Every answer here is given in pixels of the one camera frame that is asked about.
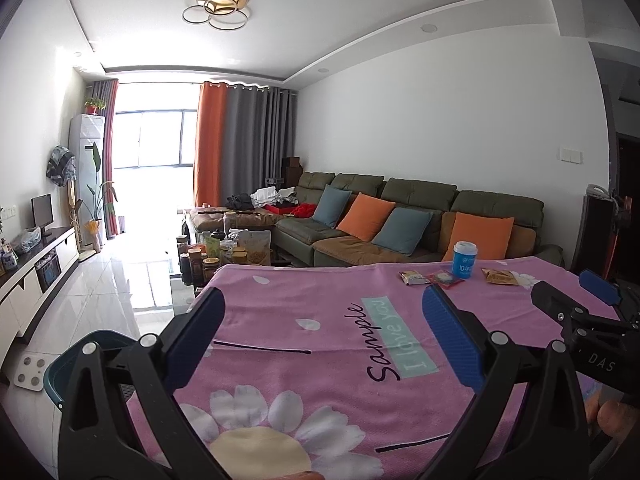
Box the red stick appliance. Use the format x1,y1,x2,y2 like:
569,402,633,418
607,190,633,241

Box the tall leafy plant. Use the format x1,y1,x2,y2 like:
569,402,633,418
82,142,118,248

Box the white TV cabinet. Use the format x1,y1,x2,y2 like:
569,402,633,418
0,225,81,346

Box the patterned hanging cloth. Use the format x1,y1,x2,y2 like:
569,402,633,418
46,145,77,186

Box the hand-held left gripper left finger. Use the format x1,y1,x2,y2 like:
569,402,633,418
57,287,227,480

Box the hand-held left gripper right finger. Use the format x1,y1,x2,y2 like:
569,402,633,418
421,284,592,480

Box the blue-grey cushion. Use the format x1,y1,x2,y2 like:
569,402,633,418
371,206,433,256
312,184,353,228

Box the grey and orange curtain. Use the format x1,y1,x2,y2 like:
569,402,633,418
86,79,120,238

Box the white bathroom scale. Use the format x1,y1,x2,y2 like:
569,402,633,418
14,352,55,388

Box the green and brown sofa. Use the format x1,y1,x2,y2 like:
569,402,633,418
182,171,566,268

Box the white clothes pile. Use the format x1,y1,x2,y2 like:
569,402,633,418
250,186,298,207

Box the tan snack packet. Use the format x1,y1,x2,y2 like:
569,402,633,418
481,267,521,286

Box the brown paper bag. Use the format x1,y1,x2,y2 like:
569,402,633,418
239,230,272,266

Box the black monitor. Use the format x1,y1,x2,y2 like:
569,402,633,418
31,193,55,238

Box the large window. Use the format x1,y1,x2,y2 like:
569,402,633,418
114,109,197,168

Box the cluttered coffee table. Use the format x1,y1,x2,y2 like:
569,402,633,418
175,227,273,301

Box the pink floral tablecloth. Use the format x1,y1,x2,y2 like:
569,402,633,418
125,256,626,480

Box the dark teal plastic bin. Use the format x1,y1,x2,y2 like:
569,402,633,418
42,329,138,406

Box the dark wooden door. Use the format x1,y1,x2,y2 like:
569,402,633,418
616,132,632,201

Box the person's right hand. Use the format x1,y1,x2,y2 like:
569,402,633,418
584,394,638,441

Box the brown cardboard boxes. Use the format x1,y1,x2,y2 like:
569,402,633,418
281,156,303,186

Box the blue paper cup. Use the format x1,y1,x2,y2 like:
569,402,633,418
452,241,478,278

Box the black upright case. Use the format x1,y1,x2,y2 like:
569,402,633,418
570,185,618,281

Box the orange cushion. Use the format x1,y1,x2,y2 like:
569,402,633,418
441,211,515,262
336,192,396,242

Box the white standing air conditioner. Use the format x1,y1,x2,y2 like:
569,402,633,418
68,114,106,251

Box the red snack packet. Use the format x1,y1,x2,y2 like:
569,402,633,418
426,270,463,288

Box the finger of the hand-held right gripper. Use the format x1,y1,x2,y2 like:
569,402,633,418
531,281,590,323
579,269,640,327

